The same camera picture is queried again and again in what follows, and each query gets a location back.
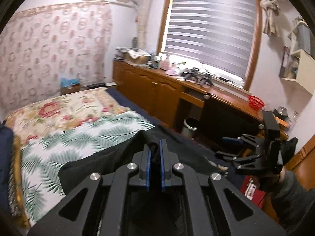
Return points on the person's right forearm grey sleeve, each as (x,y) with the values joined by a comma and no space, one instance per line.
(293,204)

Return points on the pink bottle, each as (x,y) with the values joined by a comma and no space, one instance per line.
(165,64)

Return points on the red plastic basket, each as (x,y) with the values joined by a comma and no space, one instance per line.
(255,102)

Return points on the spare black gripper on cabinet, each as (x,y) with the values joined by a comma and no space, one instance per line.
(197,76)

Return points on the pink circle pattern curtain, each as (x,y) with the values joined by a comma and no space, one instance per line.
(42,45)

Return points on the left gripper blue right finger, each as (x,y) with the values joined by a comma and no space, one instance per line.
(166,170)

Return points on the palm leaf bed sheet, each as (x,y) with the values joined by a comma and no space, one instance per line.
(42,158)

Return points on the floral quilt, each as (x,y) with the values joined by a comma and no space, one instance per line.
(62,113)

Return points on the grey zebra window blind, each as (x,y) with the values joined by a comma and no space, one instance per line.
(214,32)

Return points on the blue cloth on box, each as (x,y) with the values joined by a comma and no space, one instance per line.
(68,83)

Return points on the cardboard box on cabinet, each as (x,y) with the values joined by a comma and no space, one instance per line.
(137,56)

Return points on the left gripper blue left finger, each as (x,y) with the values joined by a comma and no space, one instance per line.
(144,168)

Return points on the white waste bin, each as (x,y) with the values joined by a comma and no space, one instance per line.
(190,127)

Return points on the mustard folded garment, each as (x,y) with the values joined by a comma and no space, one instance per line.
(15,195)

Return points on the white wall shelf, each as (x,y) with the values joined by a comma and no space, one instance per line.
(297,68)

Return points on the red bag on floor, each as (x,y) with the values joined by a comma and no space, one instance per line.
(251,191)

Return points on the black Superman t-shirt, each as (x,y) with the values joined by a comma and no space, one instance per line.
(107,161)

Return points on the wooden sideboard cabinet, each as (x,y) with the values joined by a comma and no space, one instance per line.
(220,113)

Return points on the navy folded garment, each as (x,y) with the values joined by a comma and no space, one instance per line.
(6,145)

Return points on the tied beige curtain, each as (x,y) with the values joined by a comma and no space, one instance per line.
(272,10)

